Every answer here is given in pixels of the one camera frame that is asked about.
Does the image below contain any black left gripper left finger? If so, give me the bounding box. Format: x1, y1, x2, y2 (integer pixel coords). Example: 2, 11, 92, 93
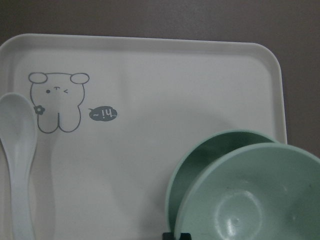
162, 228, 175, 240

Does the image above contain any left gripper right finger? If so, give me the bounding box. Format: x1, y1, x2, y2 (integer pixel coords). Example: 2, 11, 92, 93
179, 227, 192, 240

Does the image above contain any green bowl robot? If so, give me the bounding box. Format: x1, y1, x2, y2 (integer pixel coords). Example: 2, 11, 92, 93
174, 143, 320, 240

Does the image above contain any green bowl on tray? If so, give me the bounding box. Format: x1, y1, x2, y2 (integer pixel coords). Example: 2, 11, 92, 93
165, 129, 278, 232

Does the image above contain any cream rabbit tray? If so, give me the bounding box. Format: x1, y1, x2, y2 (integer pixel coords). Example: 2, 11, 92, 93
0, 34, 287, 240

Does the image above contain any white ceramic spoon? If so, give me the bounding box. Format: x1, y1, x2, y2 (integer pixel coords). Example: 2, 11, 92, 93
0, 92, 38, 240

